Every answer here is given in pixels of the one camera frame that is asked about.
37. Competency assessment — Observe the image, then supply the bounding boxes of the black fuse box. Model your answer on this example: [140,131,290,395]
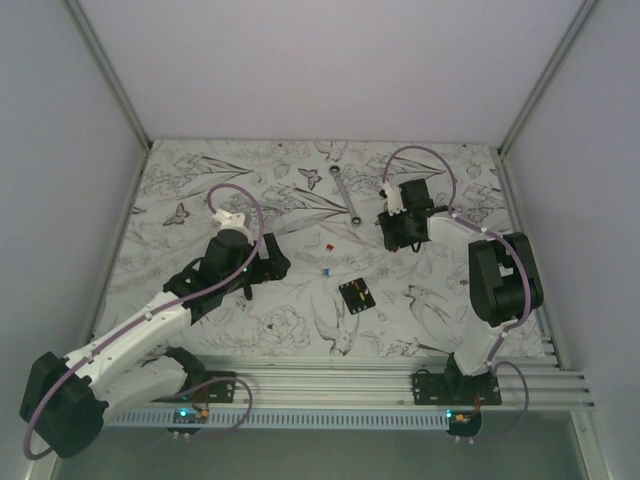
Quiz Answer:
[338,278,376,315]

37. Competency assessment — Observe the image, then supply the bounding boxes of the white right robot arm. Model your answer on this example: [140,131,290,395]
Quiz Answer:
[378,180,543,405]

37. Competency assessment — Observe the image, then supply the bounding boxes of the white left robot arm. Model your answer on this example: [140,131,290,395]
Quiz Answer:
[19,229,291,461]

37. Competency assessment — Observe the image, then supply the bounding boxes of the silver ratchet wrench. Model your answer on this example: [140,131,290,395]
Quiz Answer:
[329,165,362,227]

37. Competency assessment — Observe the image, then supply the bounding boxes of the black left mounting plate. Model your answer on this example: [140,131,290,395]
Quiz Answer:
[170,371,236,406]

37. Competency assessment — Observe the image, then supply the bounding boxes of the black mounting plate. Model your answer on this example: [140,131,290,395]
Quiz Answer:
[170,371,236,406]
[411,369,502,406]

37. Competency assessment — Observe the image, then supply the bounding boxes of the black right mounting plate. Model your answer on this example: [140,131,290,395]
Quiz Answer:
[411,369,502,406]

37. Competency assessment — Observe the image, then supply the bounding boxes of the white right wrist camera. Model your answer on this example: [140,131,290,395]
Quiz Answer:
[381,181,406,216]

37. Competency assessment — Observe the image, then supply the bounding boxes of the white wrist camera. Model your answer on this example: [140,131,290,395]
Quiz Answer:
[381,181,406,216]
[212,209,253,243]

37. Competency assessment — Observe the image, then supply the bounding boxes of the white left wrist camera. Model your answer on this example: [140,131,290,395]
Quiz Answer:
[212,209,253,243]

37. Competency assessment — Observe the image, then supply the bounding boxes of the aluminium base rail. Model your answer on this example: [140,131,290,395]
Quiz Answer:
[57,355,596,411]

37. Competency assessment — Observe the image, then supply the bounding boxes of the white slotted cable duct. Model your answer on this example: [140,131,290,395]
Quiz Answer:
[108,407,453,431]

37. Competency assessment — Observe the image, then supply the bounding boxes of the aluminium frame post right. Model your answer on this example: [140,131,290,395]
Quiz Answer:
[497,0,600,158]

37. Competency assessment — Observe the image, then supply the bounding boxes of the aluminium frame post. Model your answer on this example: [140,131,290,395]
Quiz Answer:
[61,0,153,152]
[497,0,600,158]

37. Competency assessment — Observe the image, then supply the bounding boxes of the aluminium frame post left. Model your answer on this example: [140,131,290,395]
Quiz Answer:
[61,0,153,152]

